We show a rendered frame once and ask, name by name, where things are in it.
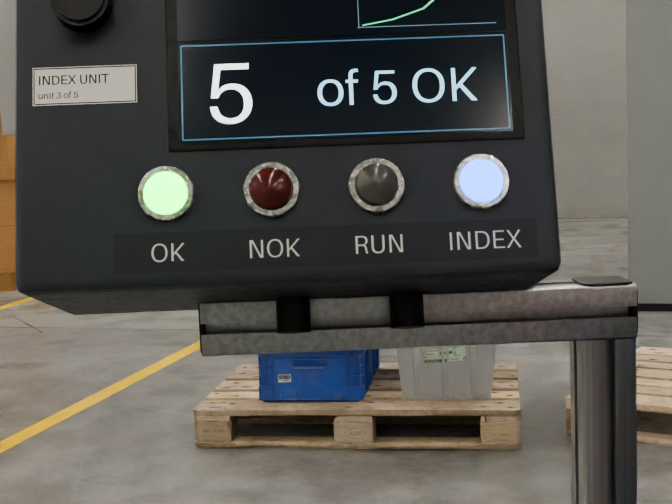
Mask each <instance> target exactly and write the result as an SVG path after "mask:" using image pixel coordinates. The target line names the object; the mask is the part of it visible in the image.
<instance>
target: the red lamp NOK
mask: <svg viewBox="0 0 672 504"><path fill-rule="evenodd" d="M243 193H244V198H245V201H246V203H247V205H248V206H249V208H250V209H251V210H252V211H253V212H255V213H256V214H258V215H260V216H263V217H267V218H275V217H280V216H283V215H285V214H286V213H288V212H289V211H291V210H292V209H293V207H294V206H295V205H296V203H297V201H298V198H299V195H300V186H299V182H298V179H297V177H296V175H295V174H294V172H293V171H292V170H290V169H289V168H288V167H287V166H285V165H283V164H280V163H277V162H266V163H263V164H260V165H258V166H256V167H255V168H253V169H252V170H251V172H250V173H249V174H248V176H247V177H246V179H245V182H244V187H243Z"/></svg>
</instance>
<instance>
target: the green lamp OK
mask: <svg viewBox="0 0 672 504"><path fill-rule="evenodd" d="M194 196H195V191H194V186H193V183H192V181H191V179H190V178H189V176H188V175H187V174H185V173H184V172H183V171H181V170H180V169H178V168H175V167H171V166H161V167H157V168H154V169H152V170H151V171H149V172H148V173H147V174H146V175H145V176H144V177H143V178H142V180H141V182H140V184H139V187H138V201H139V204H140V207H141V208H142V210H143V211H144V213H145V214H147V215H148V216H149V217H150V218H152V219H154V220H157V221H160V222H171V221H175V220H177V219H180V218H181V217H183V216H184V215H185V214H186V213H187V212H188V211H189V210H190V208H191V206H192V204H193V201H194Z"/></svg>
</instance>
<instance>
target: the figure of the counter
mask: <svg viewBox="0 0 672 504"><path fill-rule="evenodd" d="M177 48H178V94H179V140H180V144H184V143H210V142H237V141H263V140H284V116H283V89H282V62H281V40H255V41H227V42H198V43H177Z"/></svg>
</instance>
